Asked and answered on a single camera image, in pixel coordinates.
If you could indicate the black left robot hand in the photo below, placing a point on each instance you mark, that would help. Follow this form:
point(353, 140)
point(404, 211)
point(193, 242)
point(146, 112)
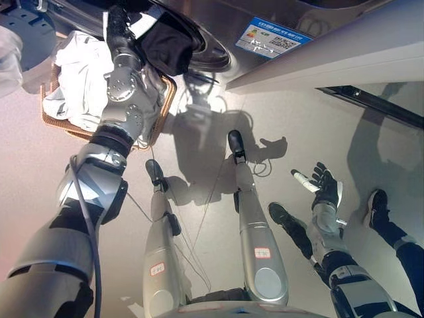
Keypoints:
point(126, 20)

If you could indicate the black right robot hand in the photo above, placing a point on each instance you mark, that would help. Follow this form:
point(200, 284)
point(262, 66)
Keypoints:
point(326, 189)

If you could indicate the black garment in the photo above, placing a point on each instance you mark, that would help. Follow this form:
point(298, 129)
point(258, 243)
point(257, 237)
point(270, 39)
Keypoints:
point(165, 46)

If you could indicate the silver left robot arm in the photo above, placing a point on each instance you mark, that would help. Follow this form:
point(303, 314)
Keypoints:
point(122, 83)

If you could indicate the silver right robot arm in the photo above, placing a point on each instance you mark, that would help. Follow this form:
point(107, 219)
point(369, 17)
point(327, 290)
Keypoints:
point(351, 281)

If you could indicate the white crumpled clothes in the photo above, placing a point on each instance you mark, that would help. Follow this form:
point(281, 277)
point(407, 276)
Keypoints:
point(83, 76)

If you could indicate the brown wicker laundry basket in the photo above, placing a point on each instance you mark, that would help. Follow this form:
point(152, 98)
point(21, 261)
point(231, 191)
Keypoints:
point(167, 99)

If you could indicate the dark grey front-load washing machine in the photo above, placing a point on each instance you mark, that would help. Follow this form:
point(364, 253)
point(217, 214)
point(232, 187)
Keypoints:
point(281, 8)

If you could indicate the black person shoe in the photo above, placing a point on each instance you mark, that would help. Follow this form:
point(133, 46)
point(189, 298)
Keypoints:
point(289, 225)
point(377, 208)

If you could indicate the round glass washer door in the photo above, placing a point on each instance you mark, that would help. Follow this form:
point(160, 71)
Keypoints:
point(33, 36)

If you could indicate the dark person trouser leg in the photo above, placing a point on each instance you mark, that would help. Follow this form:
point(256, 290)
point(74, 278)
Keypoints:
point(410, 255)

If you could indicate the blue energy label sticker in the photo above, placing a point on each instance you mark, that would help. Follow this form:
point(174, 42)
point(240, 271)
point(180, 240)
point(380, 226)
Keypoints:
point(273, 38)

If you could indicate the black metal frame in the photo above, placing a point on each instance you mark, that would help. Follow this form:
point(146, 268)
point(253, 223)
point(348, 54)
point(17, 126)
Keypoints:
point(381, 102)

